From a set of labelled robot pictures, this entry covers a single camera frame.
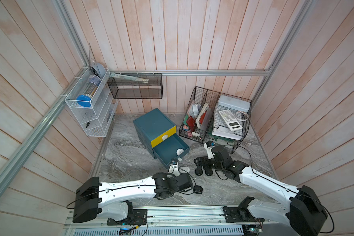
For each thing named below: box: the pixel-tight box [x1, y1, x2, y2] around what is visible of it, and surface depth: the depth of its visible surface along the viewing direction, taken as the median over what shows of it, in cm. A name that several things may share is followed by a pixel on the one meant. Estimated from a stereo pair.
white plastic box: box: [217, 94, 251, 113], surface depth 97 cm
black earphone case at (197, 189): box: [193, 184, 204, 195], surface depth 82 cm
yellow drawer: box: [150, 125, 177, 148], surface depth 83 cm
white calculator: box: [218, 109, 243, 132], surface depth 88 cm
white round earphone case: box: [176, 148, 185, 156], surface depth 90 cm
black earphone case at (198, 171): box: [194, 168, 204, 177], surface depth 90 cm
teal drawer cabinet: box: [132, 107, 190, 169], surface depth 88 cm
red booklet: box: [186, 115, 196, 132], surface depth 108 cm
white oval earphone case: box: [178, 166, 191, 174], surface depth 90 cm
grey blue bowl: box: [89, 62, 107, 80], surface depth 85 cm
